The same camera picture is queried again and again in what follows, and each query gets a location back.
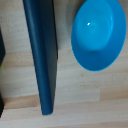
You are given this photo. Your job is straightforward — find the dark blue book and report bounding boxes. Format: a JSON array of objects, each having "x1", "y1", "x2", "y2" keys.
[{"x1": 22, "y1": 0, "x2": 59, "y2": 116}]

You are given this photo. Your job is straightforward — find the blue bowl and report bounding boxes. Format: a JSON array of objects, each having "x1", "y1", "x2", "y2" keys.
[{"x1": 70, "y1": 0, "x2": 128, "y2": 72}]

